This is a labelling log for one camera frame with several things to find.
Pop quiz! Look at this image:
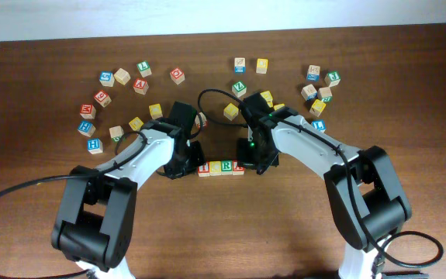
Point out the blue H block lower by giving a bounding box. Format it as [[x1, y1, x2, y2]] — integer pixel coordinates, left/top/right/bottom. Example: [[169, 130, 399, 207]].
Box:
[[87, 138, 103, 154]]

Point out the wooden block green R side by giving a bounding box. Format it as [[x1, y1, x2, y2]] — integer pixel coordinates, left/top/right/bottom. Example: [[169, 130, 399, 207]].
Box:
[[317, 87, 332, 102]]

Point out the blue X side block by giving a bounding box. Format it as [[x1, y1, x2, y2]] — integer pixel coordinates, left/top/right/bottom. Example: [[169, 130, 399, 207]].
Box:
[[306, 64, 320, 81]]

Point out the wooden block blue side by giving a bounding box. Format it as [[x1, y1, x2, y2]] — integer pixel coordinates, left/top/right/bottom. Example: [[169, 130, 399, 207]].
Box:
[[234, 57, 246, 74], [301, 84, 317, 101]]

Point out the blue h block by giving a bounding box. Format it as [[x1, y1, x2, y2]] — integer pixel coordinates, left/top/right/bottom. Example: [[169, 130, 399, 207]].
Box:
[[87, 138, 103, 154], [78, 121, 95, 137]]

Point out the wooden block blue side right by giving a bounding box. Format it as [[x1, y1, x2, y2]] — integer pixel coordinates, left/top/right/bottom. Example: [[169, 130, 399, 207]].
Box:
[[301, 84, 317, 101]]

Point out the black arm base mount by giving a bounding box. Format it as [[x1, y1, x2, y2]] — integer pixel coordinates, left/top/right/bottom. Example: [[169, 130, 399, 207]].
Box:
[[382, 272, 430, 279]]

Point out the plain wooden block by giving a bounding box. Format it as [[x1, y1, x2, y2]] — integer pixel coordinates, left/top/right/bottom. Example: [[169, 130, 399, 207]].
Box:
[[113, 68, 131, 85]]

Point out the yellow block centre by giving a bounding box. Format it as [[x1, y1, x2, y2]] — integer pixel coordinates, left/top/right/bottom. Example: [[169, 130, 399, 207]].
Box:
[[223, 103, 239, 121]]

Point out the yellow block lower right cluster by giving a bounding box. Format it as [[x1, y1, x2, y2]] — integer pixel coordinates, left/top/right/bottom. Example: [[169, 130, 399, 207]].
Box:
[[273, 103, 285, 111]]

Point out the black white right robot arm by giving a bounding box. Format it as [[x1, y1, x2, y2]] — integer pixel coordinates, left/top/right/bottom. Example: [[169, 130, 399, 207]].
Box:
[[237, 94, 412, 278]]

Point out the red a block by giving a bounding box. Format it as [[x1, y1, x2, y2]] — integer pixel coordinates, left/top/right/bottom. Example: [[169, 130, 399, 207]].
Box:
[[232, 160, 245, 175], [133, 78, 149, 95]]

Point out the green L letter block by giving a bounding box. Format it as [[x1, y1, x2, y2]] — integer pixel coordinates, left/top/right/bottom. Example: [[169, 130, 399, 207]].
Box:
[[137, 60, 152, 78]]

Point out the red 6 number block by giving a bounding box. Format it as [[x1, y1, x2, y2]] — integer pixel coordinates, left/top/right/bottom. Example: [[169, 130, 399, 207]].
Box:
[[94, 90, 112, 108]]

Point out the wooden block red side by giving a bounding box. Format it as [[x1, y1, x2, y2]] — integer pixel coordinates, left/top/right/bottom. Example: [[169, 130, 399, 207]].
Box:
[[195, 112, 208, 129]]

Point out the yellow C letter block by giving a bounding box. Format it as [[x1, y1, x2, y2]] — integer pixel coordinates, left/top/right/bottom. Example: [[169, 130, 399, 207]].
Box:
[[209, 160, 222, 176]]

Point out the yellow block left middle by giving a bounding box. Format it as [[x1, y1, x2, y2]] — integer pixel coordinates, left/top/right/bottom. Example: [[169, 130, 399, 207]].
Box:
[[149, 103, 163, 120]]

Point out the wooden block green side left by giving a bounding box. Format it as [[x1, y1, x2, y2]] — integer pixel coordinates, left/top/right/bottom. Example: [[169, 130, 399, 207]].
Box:
[[109, 126, 124, 143]]

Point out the red I letter block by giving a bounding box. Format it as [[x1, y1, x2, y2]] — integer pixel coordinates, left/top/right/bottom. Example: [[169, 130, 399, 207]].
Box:
[[197, 163, 210, 177]]

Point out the blue L letter block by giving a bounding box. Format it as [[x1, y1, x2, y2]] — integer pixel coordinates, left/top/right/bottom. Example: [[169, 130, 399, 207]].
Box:
[[311, 119, 327, 133]]

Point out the yellow top block back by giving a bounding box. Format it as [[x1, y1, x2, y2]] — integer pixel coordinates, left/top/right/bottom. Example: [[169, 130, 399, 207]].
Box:
[[256, 58, 268, 74]]

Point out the red C letter block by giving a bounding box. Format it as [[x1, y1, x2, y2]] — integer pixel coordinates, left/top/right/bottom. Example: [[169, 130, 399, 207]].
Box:
[[169, 67, 185, 85]]

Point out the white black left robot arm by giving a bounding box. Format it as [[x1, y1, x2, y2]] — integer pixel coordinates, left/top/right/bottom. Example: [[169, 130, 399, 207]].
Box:
[[51, 102, 205, 278]]

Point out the blue H block upper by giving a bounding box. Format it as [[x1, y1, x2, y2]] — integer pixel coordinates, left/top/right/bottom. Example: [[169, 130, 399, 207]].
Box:
[[78, 121, 95, 137]]

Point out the green R letter block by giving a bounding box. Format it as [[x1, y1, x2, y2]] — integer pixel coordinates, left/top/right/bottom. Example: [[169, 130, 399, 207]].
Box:
[[221, 160, 233, 175]]

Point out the green J letter block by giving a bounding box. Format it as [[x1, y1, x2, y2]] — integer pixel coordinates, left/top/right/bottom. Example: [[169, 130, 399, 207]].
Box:
[[324, 71, 341, 87]]

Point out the yellow block upper cluster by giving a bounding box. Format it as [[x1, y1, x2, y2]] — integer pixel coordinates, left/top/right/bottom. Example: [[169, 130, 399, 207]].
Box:
[[260, 91, 273, 102]]

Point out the red M letter block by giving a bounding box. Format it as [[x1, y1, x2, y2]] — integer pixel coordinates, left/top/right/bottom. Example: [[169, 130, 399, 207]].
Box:
[[80, 104, 96, 119]]

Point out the green Z letter block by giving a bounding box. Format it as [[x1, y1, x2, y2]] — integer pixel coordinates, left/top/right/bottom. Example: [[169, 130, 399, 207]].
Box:
[[232, 81, 247, 98]]

